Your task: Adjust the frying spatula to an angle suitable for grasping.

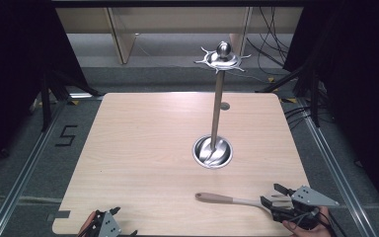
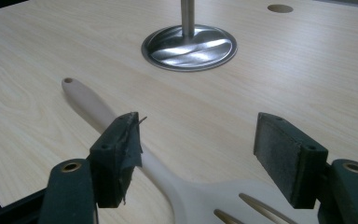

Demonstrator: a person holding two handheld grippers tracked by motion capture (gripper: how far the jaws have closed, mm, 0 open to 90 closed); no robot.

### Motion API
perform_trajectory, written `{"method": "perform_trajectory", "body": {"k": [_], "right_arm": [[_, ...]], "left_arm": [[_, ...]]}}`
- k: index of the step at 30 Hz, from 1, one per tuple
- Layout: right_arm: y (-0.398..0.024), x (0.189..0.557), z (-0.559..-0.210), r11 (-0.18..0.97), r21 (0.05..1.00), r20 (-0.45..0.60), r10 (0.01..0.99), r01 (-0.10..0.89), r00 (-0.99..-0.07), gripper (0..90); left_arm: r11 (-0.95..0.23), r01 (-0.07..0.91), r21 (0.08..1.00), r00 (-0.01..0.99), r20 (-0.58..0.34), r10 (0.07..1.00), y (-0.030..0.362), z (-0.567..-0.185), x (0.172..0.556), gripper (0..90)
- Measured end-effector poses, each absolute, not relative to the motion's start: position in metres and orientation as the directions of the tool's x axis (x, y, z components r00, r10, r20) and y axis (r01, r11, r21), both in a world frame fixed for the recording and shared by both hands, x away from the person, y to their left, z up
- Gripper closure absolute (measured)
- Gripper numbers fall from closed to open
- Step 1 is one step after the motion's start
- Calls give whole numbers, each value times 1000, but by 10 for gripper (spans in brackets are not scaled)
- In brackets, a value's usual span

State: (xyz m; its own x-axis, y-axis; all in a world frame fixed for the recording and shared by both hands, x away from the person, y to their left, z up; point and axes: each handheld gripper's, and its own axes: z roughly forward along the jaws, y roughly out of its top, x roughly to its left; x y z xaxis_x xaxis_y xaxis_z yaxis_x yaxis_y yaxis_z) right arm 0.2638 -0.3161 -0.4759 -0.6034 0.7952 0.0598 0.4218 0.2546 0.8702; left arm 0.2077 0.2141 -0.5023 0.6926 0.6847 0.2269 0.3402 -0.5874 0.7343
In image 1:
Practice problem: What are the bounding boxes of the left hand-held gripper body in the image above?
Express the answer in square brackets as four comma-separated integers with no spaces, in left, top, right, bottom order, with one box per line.
[90,211,122,237]

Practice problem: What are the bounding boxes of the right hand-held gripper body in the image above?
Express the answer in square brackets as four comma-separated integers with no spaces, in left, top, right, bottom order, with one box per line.
[270,185,341,231]

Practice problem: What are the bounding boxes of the spatula with brown handle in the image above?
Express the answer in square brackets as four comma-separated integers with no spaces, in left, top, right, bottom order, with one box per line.
[194,192,294,212]

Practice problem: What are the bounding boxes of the steel utensil hook stand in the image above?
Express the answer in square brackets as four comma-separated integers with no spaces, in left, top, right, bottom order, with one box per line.
[191,40,253,170]

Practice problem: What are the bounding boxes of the person's left hand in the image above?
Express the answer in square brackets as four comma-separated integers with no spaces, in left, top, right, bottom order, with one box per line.
[77,210,99,237]

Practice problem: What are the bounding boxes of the person's right hand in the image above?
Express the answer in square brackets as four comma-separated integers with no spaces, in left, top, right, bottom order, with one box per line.
[281,206,334,237]

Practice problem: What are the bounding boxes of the black metal stand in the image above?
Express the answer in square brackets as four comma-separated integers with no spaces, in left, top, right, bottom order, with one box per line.
[256,62,322,128]
[39,69,104,133]

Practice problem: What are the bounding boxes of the black curtain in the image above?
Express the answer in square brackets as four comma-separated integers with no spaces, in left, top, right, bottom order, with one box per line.
[0,0,90,181]
[282,0,379,221]

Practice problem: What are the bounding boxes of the beige wooden cabinet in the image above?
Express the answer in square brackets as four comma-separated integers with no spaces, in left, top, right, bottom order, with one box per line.
[55,7,304,65]

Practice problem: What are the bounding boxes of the aluminium floor rail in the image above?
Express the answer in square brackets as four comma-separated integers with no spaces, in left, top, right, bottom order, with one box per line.
[0,101,67,237]
[296,98,373,237]

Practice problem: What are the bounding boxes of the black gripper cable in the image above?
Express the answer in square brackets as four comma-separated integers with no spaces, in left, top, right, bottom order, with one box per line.
[315,208,340,237]

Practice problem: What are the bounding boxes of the black floor cables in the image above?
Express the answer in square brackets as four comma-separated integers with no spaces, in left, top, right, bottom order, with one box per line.
[283,105,314,130]

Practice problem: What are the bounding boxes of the black hanging cables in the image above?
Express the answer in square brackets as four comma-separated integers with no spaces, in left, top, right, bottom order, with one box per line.
[246,6,291,67]

